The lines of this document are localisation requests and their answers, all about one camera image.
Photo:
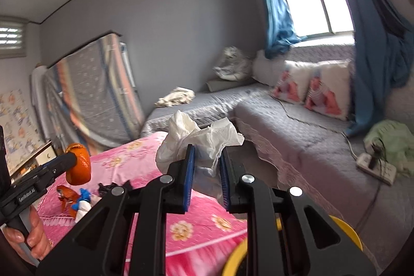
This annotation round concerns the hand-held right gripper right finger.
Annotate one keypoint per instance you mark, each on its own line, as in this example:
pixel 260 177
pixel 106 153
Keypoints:
pixel 226 179

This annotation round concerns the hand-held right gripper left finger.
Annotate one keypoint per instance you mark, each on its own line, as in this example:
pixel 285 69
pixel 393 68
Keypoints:
pixel 190 179

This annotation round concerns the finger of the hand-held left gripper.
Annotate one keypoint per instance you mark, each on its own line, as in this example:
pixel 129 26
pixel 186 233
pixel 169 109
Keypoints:
pixel 63 162

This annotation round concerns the large orange printed wrapper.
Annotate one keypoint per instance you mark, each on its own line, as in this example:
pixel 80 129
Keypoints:
pixel 68 198

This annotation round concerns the white tissue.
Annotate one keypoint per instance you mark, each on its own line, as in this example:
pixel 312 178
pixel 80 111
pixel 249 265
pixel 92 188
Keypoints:
pixel 200 137

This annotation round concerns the black plastic bag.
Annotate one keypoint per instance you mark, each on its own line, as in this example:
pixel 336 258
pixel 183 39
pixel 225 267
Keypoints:
pixel 106 189

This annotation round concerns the white foam fruit net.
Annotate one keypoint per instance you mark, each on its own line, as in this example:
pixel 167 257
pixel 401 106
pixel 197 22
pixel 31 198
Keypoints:
pixel 84 209

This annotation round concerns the yellow trash bin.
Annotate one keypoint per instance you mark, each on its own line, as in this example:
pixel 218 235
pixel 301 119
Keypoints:
pixel 234 261

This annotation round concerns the person's left hand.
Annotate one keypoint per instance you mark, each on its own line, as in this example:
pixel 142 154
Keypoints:
pixel 38 240

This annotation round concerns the cream TV cabinet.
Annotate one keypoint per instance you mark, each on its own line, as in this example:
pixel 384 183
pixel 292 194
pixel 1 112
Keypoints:
pixel 43 153

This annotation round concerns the pink floral bed sheet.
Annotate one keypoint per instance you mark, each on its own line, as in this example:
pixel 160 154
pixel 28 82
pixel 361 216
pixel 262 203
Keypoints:
pixel 145 153

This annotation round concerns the cartoon printed cloth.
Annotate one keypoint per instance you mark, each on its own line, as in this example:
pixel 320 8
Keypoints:
pixel 19 120

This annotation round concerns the plain grey hanging cloth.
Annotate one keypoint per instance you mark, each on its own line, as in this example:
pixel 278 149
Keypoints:
pixel 40 91

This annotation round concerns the striped grey sheet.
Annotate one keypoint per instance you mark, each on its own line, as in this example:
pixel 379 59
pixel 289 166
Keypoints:
pixel 93 91

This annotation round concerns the grey quilted corner sofa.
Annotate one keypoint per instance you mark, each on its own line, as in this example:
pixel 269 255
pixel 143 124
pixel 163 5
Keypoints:
pixel 291 133

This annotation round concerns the beige crumpled cloth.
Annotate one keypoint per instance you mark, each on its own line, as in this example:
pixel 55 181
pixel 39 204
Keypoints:
pixel 176 97

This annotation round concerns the baby print pillow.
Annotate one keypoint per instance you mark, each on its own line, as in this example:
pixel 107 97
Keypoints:
pixel 291 85
pixel 330 91

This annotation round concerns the grey quilted cushion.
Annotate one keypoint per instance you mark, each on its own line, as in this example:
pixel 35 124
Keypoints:
pixel 268 69

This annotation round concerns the grey window blind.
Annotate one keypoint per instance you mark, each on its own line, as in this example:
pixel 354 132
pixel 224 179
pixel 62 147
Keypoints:
pixel 11 36

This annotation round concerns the black plug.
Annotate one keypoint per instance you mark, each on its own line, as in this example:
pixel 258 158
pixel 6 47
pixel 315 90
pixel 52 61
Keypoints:
pixel 375 159

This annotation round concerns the white power strip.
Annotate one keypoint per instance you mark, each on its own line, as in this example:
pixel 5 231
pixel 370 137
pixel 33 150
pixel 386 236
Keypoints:
pixel 381 171

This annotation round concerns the green cloth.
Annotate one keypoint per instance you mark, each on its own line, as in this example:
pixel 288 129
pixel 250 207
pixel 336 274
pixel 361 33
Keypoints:
pixel 394 140

